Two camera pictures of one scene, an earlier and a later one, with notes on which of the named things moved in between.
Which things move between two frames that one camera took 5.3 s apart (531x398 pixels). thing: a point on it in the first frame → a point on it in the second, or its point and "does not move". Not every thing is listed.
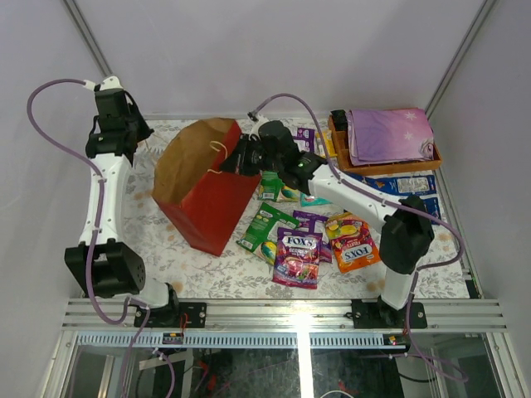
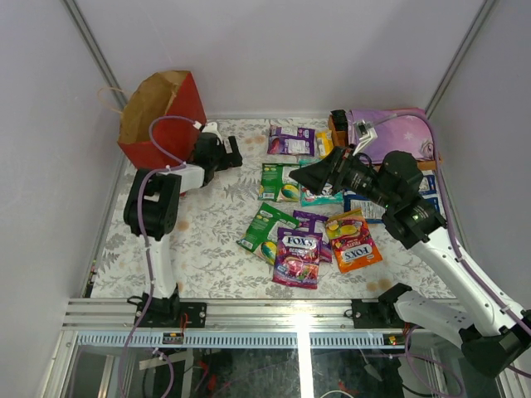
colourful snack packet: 297,258 does not move
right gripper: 236,162 → 333,170
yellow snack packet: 328,143 does not move
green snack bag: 260,237 does not move
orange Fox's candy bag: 353,245 does not move
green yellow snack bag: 272,188 does not move
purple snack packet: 317,223 does not move
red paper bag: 201,201 → 154,95
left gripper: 138,128 → 224,152
